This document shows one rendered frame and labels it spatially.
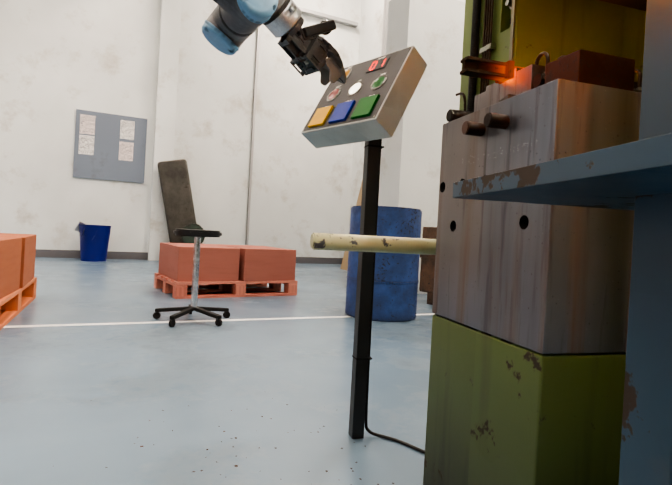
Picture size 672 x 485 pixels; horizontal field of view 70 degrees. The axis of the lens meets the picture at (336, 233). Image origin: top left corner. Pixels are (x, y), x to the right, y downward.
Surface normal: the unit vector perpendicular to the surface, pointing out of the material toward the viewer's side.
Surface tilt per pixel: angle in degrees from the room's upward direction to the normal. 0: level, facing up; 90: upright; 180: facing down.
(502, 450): 90
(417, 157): 90
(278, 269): 90
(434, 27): 90
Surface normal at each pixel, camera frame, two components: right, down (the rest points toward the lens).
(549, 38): 0.28, 0.02
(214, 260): 0.52, 0.04
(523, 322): -0.96, -0.05
